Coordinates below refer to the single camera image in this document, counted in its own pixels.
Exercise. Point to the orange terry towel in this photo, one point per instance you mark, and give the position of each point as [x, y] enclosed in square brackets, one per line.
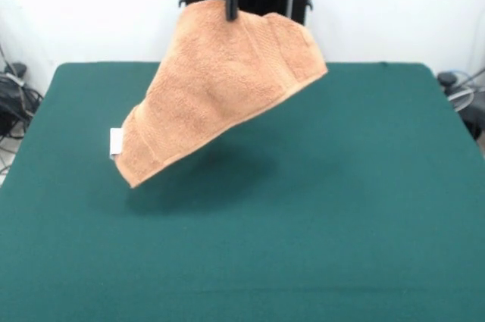
[227, 91]

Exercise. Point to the dark green table cloth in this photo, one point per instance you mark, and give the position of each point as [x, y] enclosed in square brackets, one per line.
[265, 223]

